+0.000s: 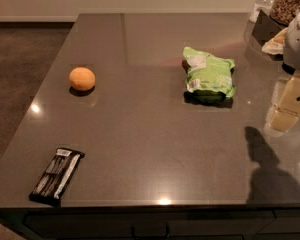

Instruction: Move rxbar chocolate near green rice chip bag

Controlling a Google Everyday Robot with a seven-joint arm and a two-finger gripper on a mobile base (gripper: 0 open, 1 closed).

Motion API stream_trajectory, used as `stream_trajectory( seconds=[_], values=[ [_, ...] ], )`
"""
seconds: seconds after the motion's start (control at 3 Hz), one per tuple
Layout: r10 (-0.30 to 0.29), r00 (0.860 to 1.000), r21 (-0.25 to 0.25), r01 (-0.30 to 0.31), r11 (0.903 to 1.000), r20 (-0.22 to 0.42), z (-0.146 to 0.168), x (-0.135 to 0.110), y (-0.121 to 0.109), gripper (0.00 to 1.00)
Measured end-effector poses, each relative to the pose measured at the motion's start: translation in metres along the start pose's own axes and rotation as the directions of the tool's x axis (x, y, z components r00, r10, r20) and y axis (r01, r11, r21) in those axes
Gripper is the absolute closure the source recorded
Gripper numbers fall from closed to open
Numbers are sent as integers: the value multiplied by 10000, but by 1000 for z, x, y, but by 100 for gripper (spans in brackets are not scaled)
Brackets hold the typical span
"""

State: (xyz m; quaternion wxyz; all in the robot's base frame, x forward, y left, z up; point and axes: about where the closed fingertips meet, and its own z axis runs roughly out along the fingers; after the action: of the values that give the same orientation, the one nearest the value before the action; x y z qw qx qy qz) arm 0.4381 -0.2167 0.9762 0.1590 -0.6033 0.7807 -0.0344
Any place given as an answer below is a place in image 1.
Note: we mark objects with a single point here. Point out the white snack packet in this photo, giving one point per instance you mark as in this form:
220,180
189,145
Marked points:
275,45

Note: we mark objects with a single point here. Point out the orange fruit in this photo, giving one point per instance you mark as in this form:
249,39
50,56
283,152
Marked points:
82,79

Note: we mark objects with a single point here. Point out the glass jar of granola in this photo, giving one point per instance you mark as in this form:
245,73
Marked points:
284,11

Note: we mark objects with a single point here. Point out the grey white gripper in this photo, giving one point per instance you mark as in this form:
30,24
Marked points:
298,45

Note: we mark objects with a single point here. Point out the green rice chip bag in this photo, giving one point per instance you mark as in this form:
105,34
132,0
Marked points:
209,78

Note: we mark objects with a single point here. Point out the black rxbar chocolate bar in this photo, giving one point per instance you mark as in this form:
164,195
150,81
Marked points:
56,177

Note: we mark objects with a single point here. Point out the black dispenser base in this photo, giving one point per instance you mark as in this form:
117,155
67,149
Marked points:
265,28

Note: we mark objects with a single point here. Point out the clear plastic water bottle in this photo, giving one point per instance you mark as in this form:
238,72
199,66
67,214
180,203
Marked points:
258,6

